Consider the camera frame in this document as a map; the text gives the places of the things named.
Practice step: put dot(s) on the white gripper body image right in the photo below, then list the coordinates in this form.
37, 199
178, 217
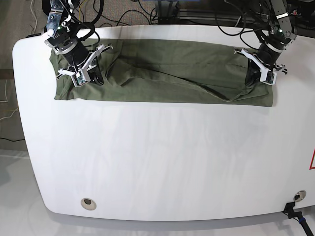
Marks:
264, 67

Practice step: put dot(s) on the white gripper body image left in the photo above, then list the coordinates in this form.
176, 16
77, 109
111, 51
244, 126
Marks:
87, 64

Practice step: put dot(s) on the olive green T-shirt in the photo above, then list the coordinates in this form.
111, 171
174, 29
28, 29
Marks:
170, 71

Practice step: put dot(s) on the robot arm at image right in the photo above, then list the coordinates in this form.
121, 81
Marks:
281, 32

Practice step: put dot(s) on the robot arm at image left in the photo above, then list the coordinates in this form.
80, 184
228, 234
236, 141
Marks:
76, 41

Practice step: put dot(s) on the red triangle sticker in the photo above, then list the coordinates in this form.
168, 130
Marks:
312, 164

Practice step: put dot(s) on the right silver table grommet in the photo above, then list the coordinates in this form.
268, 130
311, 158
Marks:
299, 196

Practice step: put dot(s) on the silver table grommet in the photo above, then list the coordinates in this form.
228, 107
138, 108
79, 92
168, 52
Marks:
88, 204
299, 196

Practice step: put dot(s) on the left silver table grommet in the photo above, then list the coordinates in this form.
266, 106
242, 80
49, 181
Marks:
88, 204

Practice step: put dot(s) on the small camera on right gripper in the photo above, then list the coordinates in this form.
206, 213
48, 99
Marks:
79, 79

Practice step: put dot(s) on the small camera on gripper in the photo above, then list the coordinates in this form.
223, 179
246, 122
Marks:
270, 78
79, 79

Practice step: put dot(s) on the small camera on left gripper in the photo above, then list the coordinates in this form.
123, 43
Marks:
270, 78

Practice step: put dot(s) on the aluminium frame base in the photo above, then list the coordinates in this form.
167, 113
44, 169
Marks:
198, 12

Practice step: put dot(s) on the black clamp with cable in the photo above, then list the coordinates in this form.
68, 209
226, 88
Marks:
297, 215

